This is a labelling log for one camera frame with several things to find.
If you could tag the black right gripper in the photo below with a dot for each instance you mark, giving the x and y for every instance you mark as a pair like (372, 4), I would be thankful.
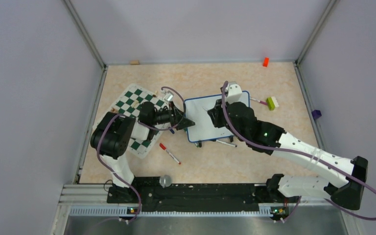
(216, 113)

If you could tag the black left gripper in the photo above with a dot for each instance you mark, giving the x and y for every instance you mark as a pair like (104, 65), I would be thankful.
(177, 114)

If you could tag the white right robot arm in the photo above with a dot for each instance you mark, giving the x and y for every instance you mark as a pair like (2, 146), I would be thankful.
(339, 179)

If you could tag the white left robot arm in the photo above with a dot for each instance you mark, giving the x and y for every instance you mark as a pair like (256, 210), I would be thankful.
(112, 136)

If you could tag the purple cap marker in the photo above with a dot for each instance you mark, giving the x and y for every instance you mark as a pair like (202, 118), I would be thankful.
(259, 101)

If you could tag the black cap marker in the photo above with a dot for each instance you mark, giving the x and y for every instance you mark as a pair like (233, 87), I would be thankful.
(226, 143)

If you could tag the red cap marker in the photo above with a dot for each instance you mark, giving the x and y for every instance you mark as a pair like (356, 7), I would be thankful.
(169, 153)

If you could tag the green white toy brick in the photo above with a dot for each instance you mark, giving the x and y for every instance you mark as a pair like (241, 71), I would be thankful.
(272, 103)

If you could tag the green white chessboard mat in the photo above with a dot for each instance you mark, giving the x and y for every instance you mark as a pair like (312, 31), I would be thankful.
(123, 105)

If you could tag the light wooden chess piece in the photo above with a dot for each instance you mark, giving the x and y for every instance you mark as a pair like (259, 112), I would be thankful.
(136, 104)

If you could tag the grey round knob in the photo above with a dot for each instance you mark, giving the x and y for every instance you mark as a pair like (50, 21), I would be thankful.
(165, 181)

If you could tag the orange toy block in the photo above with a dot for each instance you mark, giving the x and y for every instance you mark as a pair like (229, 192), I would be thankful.
(266, 62)

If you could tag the purple toy block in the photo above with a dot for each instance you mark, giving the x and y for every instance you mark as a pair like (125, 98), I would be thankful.
(316, 114)

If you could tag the wooden cork piece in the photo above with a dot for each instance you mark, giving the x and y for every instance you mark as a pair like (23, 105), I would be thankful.
(134, 62)

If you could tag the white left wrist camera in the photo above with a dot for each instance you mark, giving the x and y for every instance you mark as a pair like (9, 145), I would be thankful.
(168, 96)

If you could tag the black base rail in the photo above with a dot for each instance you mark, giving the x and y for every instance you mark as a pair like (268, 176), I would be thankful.
(178, 197)

